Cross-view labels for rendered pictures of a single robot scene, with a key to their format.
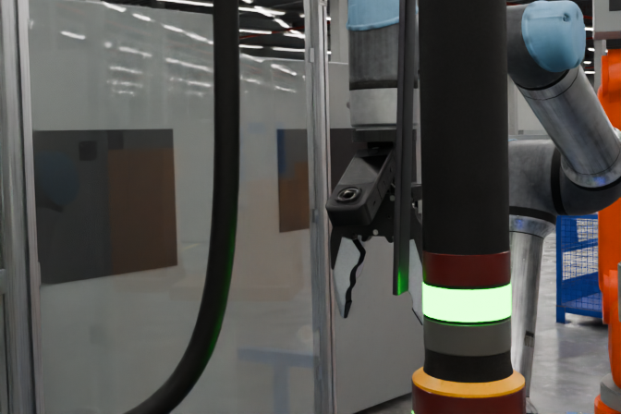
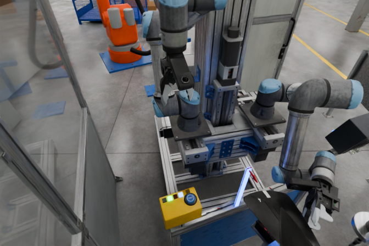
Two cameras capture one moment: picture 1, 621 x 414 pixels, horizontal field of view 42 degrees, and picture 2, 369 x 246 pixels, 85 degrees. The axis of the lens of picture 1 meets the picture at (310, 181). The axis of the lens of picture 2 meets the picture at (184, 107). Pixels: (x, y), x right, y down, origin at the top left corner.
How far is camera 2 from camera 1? 0.62 m
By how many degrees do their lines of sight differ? 56
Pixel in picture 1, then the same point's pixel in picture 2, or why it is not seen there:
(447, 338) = not seen: outside the picture
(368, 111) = (177, 42)
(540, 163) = not seen: hidden behind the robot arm
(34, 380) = (41, 174)
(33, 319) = (28, 157)
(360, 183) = (184, 72)
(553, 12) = not seen: outside the picture
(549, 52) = (221, 6)
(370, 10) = not seen: outside the picture
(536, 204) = not seen: hidden behind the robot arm
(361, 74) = (174, 27)
